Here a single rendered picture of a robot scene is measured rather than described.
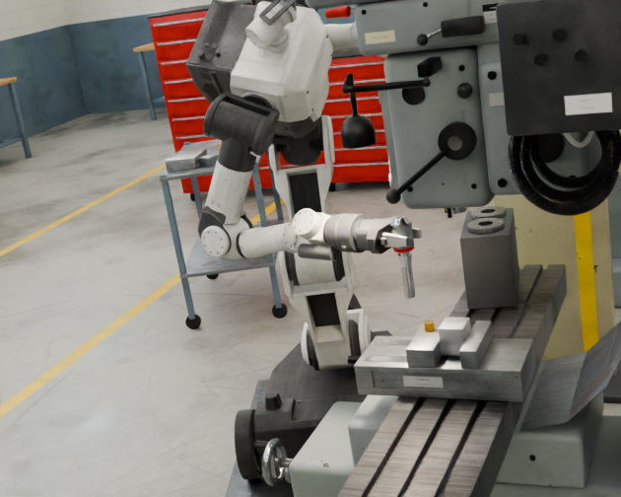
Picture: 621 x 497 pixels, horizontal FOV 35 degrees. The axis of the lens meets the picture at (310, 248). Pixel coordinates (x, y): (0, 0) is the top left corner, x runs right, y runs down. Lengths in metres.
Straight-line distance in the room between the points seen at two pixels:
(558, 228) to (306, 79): 1.75
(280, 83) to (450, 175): 0.57
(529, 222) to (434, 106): 2.01
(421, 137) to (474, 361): 0.45
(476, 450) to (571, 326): 2.21
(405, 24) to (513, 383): 0.72
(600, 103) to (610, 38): 0.10
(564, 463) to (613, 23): 0.92
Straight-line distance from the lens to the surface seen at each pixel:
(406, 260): 2.15
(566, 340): 4.04
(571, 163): 1.85
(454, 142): 1.87
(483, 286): 2.41
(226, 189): 2.33
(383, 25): 1.88
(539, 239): 3.89
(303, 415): 2.79
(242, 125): 2.27
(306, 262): 2.67
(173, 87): 7.54
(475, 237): 2.37
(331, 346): 2.88
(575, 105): 1.57
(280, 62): 2.35
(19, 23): 12.80
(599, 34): 1.55
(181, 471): 3.86
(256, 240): 2.33
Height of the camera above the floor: 1.87
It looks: 18 degrees down
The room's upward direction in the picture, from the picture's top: 9 degrees counter-clockwise
